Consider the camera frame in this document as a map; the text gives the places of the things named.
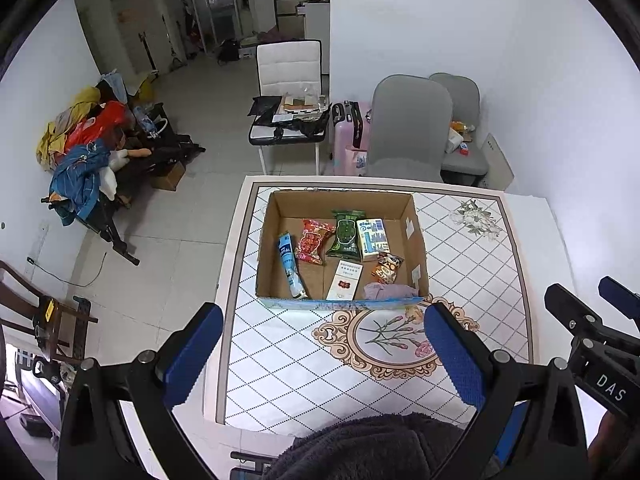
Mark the red plastic bag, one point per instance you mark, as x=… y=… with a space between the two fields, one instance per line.
x=100 y=122

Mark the grey upholstered chair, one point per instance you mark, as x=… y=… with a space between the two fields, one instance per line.
x=410 y=125
x=465 y=95

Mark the small orange snack packet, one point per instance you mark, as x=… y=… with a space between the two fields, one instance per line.
x=386 y=270

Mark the white cloth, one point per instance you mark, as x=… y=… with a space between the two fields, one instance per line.
x=111 y=177

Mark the small brown floor box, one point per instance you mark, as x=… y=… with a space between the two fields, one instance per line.
x=169 y=177

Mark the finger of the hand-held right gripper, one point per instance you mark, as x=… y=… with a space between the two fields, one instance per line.
x=570 y=305
x=620 y=297

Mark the stack of papers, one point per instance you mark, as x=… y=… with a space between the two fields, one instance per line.
x=302 y=102

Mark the dark wooden chair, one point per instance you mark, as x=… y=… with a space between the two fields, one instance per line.
x=20 y=292

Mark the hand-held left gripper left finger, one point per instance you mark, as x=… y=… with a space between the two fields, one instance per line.
x=195 y=355

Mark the black exercise rack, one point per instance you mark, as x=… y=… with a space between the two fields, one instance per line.
x=160 y=152

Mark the white carton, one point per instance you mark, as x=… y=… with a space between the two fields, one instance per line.
x=344 y=280

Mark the person's dark fleece clothing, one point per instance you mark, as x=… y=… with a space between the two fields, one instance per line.
x=360 y=450

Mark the small red white box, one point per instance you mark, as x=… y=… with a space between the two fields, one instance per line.
x=464 y=149

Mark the purple cloth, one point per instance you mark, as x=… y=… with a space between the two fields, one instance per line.
x=387 y=291

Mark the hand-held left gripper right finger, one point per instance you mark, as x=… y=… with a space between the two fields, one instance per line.
x=455 y=355

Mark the floral diamond-pattern tablecloth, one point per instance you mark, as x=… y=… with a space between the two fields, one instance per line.
x=300 y=360

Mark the white blue tissue packet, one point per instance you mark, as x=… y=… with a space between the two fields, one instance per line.
x=372 y=240

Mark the cardboard box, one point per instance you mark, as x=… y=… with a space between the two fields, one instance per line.
x=316 y=285

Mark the blue tube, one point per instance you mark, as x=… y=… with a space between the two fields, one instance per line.
x=289 y=260

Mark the blue striped cloth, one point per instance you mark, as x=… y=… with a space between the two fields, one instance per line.
x=77 y=180

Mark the yellow cloth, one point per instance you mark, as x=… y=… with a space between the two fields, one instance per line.
x=52 y=142

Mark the pink suitcase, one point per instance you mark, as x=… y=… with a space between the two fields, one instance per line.
x=342 y=132

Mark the red snack packet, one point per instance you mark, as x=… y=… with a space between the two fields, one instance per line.
x=312 y=242

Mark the beige leaning board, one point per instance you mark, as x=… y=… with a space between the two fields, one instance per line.
x=497 y=162

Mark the black backpack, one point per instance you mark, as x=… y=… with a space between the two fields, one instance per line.
x=229 y=51

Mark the green snack packet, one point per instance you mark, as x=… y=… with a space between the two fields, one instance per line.
x=345 y=237

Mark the white padded chair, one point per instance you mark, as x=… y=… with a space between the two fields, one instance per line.
x=287 y=62

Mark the pink gift bag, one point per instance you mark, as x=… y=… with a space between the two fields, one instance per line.
x=357 y=160

